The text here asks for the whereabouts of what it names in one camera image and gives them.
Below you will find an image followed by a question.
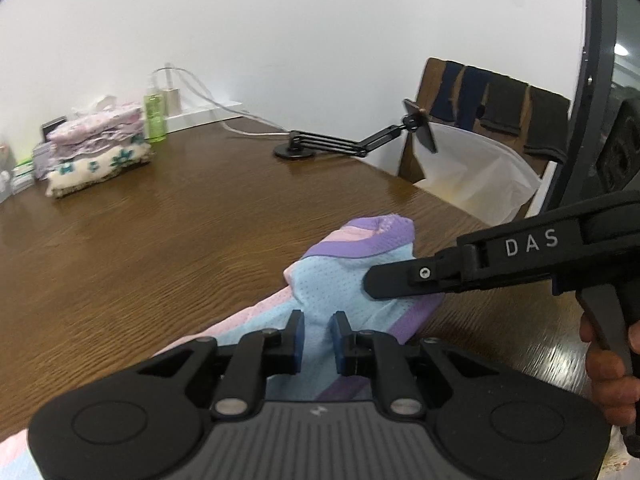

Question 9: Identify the purple frilled folded garment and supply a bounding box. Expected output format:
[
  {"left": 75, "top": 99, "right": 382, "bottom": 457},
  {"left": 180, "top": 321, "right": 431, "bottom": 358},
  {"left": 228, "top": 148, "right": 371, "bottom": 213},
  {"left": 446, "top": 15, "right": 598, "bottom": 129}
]
[{"left": 47, "top": 132, "right": 147, "bottom": 165}]

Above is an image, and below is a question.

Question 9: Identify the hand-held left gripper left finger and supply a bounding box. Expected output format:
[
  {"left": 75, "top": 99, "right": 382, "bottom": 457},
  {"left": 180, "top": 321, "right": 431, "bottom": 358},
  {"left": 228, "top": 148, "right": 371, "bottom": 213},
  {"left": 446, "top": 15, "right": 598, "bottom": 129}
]
[{"left": 137, "top": 311, "right": 304, "bottom": 419}]

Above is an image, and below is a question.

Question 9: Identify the white plastic bag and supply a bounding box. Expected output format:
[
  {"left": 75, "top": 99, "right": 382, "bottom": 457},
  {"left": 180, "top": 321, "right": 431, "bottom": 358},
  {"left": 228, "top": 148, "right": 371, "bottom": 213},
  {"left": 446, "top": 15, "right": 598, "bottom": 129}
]
[{"left": 400, "top": 120, "right": 544, "bottom": 227}]

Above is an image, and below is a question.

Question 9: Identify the black hanging cloth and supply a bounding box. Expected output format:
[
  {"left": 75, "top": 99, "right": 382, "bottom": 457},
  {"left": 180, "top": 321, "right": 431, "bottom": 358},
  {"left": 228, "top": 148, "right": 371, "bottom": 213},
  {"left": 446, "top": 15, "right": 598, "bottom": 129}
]
[
  {"left": 524, "top": 86, "right": 572, "bottom": 162},
  {"left": 481, "top": 74, "right": 529, "bottom": 137}
]

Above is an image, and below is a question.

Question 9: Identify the navy hanging cloth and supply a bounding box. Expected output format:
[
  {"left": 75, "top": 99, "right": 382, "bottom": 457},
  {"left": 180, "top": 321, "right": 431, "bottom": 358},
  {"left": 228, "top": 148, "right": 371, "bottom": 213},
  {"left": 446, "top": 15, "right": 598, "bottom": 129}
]
[
  {"left": 461, "top": 65, "right": 489, "bottom": 132},
  {"left": 441, "top": 61, "right": 464, "bottom": 122}
]

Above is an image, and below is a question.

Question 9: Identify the pink floral folded garment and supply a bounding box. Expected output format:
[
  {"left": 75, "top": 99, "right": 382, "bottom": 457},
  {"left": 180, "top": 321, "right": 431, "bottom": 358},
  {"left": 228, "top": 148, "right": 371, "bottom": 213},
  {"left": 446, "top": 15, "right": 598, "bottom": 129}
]
[{"left": 46, "top": 107, "right": 146, "bottom": 145}]

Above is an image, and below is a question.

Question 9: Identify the pastel pink blue garment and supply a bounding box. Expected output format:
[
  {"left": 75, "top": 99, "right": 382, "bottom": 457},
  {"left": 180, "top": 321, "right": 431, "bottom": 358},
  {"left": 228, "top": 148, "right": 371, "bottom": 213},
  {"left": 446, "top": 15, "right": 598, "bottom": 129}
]
[{"left": 0, "top": 214, "right": 446, "bottom": 480}]

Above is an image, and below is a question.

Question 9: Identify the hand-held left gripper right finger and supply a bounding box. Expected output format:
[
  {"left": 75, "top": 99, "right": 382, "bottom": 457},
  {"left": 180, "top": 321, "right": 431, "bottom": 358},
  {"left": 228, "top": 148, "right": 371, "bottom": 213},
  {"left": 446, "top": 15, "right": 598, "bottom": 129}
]
[{"left": 331, "top": 311, "right": 501, "bottom": 418}]

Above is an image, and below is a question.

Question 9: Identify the white crumpled tissue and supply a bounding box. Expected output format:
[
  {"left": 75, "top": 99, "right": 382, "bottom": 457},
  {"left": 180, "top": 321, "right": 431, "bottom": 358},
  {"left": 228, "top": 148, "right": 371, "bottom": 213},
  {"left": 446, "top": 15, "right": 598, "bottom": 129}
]
[{"left": 71, "top": 94, "right": 144, "bottom": 117}]

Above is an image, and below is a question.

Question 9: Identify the green white small box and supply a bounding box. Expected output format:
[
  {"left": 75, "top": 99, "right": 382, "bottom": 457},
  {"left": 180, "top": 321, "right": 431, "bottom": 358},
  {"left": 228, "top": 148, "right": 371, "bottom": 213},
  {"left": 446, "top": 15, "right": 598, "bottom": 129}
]
[{"left": 11, "top": 156, "right": 36, "bottom": 194}]

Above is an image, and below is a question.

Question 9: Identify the person's right hand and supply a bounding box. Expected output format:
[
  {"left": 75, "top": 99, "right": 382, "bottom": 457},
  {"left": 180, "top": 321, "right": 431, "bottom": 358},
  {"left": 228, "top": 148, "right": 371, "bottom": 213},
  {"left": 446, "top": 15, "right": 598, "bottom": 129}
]
[{"left": 580, "top": 312, "right": 640, "bottom": 428}]

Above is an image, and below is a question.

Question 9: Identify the small black box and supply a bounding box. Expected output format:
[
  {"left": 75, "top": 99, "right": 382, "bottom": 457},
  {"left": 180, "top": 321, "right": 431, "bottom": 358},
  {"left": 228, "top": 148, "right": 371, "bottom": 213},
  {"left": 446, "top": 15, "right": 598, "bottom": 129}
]
[{"left": 40, "top": 116, "right": 69, "bottom": 144}]

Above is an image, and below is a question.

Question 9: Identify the white charger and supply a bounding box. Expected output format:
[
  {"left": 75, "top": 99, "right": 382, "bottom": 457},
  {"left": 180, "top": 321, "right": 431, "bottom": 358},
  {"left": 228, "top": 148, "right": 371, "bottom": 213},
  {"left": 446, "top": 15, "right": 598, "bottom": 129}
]
[{"left": 162, "top": 67, "right": 182, "bottom": 117}]

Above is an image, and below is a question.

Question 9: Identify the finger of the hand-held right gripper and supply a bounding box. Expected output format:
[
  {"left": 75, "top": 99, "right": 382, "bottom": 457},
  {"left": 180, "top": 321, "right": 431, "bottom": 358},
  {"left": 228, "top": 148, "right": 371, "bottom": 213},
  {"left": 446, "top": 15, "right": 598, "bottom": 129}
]
[{"left": 364, "top": 246, "right": 466, "bottom": 301}]

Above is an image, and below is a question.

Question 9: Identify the white power strip with cables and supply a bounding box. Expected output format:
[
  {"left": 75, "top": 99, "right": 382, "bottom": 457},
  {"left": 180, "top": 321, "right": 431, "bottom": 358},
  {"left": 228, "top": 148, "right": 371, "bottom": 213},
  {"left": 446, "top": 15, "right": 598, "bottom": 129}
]
[{"left": 150, "top": 64, "right": 292, "bottom": 137}]

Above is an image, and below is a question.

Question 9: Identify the wooden chair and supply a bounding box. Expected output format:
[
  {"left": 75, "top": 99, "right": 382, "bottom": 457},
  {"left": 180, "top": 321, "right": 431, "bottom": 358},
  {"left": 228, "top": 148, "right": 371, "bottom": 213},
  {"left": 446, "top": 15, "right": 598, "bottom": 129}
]
[{"left": 397, "top": 57, "right": 572, "bottom": 211}]

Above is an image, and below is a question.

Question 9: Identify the green bottle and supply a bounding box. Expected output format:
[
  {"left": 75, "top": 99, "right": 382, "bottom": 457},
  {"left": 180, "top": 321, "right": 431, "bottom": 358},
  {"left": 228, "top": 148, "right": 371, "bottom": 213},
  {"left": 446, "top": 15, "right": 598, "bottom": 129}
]
[{"left": 144, "top": 85, "right": 167, "bottom": 144}]

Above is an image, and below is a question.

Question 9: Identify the white charging cable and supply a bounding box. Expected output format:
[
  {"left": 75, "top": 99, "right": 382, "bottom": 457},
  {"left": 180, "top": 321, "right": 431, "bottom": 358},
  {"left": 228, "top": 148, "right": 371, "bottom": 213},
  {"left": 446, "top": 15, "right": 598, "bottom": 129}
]
[{"left": 165, "top": 62, "right": 288, "bottom": 133}]

